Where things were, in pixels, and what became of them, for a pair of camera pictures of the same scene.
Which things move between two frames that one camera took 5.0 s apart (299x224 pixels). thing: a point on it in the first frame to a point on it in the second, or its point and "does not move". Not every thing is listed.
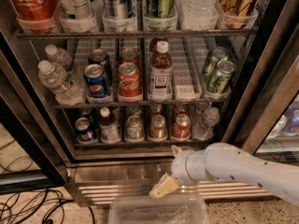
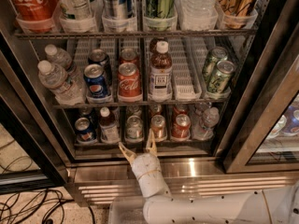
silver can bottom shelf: x=135 y=129 does not move
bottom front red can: x=181 y=128 does not move
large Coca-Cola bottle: x=35 y=6 does not move
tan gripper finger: x=176 y=150 to x=130 y=156
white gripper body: x=179 y=168 to x=146 y=165
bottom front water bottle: x=204 y=129 does not move
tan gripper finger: x=165 y=185 to x=150 y=147
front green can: x=219 y=81 does not move
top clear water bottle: x=197 y=7 does not move
